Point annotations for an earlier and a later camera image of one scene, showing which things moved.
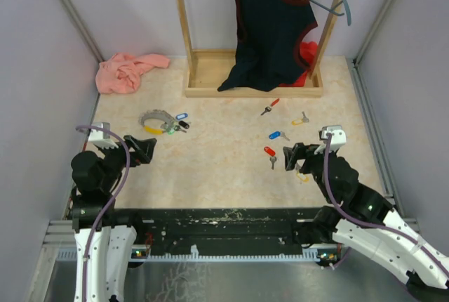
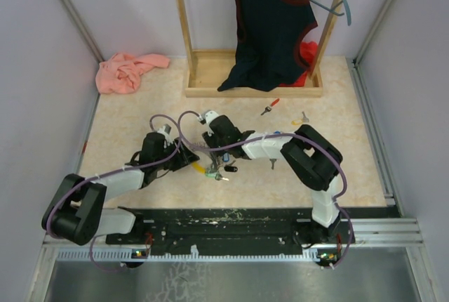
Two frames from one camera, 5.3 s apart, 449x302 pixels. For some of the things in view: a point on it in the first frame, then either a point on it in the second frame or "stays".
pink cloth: (121, 72) stays
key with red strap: (269, 109) stays
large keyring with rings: (170, 125) → (217, 161)
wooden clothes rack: (207, 69) stays
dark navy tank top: (269, 24) stays
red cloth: (308, 52) stays
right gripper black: (299, 152) → (209, 138)
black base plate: (219, 230) stays
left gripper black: (144, 149) → (184, 158)
